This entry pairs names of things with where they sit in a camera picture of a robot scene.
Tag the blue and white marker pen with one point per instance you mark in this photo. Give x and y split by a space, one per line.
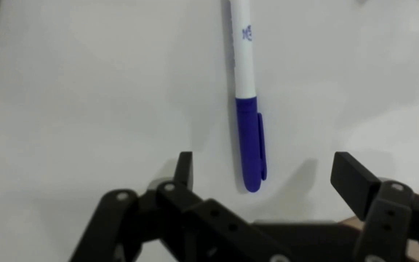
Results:
248 118

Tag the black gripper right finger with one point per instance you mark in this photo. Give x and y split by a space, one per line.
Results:
353 182

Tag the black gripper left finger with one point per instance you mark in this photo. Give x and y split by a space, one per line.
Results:
183 173

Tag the tan cardboard square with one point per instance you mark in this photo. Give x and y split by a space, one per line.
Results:
390 220

